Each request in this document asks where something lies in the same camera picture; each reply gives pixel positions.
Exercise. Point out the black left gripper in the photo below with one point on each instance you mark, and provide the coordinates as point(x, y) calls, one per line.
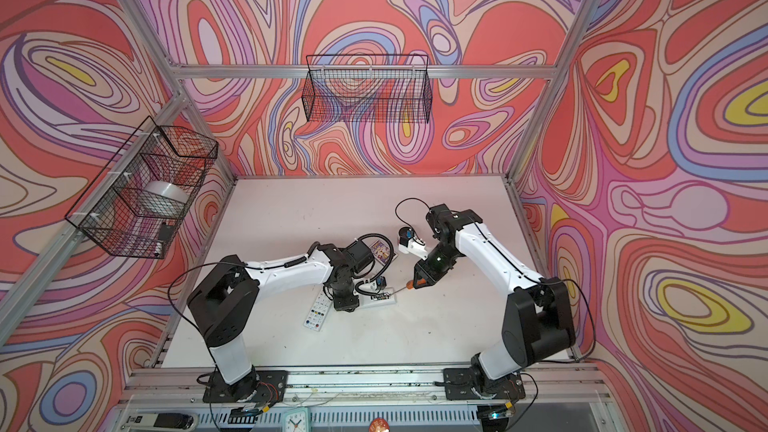
point(348, 306)

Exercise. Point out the white remote control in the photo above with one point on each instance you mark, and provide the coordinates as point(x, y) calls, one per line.
point(385, 297)

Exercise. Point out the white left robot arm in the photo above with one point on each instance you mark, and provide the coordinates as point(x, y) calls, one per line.
point(222, 303)

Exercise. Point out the white remote with coloured buttons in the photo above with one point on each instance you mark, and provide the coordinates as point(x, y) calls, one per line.
point(318, 312)

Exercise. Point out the black wire basket back wall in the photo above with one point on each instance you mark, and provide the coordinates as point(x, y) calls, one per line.
point(367, 88)

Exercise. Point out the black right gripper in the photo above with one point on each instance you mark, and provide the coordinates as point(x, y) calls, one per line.
point(430, 276)

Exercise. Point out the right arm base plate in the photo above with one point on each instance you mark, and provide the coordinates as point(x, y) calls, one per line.
point(470, 383)

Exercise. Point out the small white clock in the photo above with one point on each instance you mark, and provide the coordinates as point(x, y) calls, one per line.
point(296, 420)

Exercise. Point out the orange handled screwdriver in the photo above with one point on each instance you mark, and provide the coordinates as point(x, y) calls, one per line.
point(408, 286)

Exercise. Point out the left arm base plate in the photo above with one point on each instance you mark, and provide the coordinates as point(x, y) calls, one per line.
point(262, 387)

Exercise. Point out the white roll in basket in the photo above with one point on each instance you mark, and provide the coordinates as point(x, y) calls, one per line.
point(163, 199)

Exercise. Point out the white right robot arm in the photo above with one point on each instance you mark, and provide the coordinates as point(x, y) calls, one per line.
point(537, 322)

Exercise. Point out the purple printed card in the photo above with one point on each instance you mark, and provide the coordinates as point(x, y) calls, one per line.
point(380, 250)

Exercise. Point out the black wire basket left wall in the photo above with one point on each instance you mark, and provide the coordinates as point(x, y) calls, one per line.
point(113, 219)

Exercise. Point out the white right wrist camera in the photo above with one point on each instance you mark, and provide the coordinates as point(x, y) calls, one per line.
point(410, 243)

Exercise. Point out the black white device front rail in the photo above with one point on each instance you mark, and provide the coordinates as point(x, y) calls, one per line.
point(160, 421)

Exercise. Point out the black wire basket wall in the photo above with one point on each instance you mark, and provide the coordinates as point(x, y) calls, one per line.
point(367, 88)
point(113, 219)

